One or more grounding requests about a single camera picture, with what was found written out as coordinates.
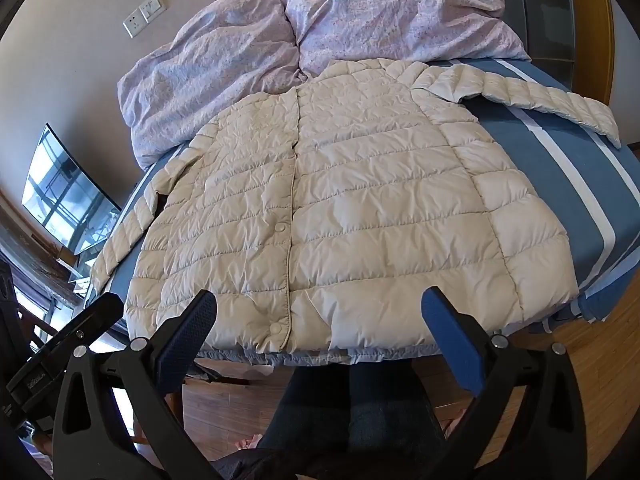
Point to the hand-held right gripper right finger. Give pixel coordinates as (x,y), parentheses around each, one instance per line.
(450,345)

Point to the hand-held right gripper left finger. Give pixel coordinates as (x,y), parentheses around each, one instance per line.
(191,329)

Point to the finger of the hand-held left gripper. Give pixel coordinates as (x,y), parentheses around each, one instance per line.
(75,332)

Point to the cream quilted puffer jacket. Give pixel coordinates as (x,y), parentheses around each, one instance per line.
(350,220)

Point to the person's legs in dark pants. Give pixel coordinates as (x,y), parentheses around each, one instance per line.
(345,410)

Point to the person's bare foot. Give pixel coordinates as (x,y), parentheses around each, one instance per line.
(248,442)

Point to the flat screen television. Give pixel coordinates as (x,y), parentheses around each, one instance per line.
(65,195)

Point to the blue striped bed sheet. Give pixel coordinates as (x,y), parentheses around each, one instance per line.
(545,175)

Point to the lilac floral quilt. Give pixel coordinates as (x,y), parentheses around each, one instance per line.
(280,35)

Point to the dark glass panel headboard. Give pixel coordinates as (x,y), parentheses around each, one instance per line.
(550,5)

